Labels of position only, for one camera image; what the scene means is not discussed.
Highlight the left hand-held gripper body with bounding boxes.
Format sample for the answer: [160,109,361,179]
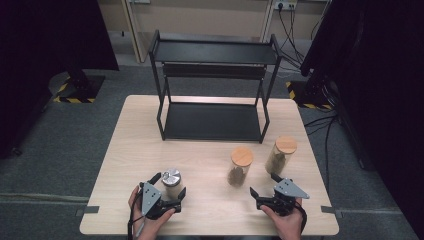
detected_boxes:
[139,181,183,221]

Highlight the person's right hand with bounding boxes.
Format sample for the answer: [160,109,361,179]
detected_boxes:
[260,199,304,240]

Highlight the black floor cables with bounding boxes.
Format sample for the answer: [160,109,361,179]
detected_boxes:
[303,113,338,195]

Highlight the metal-lid jar of white powder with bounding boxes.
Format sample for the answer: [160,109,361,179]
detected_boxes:
[161,168,184,200]

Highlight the black wall cables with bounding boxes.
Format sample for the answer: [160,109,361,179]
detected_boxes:
[277,3,321,73]

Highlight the stand base with striped tape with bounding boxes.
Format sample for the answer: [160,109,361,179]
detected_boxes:
[285,79,334,111]
[48,69,106,104]

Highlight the dark curtain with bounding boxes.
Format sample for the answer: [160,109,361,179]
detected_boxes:
[299,0,424,240]
[0,0,120,159]

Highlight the white wall socket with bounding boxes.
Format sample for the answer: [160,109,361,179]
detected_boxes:
[273,0,298,11]

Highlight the left hand-held gripper black cable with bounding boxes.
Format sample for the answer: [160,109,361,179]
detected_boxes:
[127,191,143,240]

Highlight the tall wooden-lid jar of leaves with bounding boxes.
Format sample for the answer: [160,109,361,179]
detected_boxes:
[264,135,298,175]

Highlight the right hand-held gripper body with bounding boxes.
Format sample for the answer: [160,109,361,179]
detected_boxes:
[255,178,310,216]

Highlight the black two-tier metal rack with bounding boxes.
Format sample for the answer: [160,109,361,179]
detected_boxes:
[148,29,283,144]

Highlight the beige frame post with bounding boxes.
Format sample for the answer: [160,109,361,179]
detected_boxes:
[260,0,275,43]
[120,0,150,64]

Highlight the person's left hand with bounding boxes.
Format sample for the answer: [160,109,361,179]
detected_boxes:
[128,186,176,240]

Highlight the wooden-lid jar of brown spice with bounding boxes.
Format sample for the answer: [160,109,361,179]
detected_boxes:
[227,146,255,188]

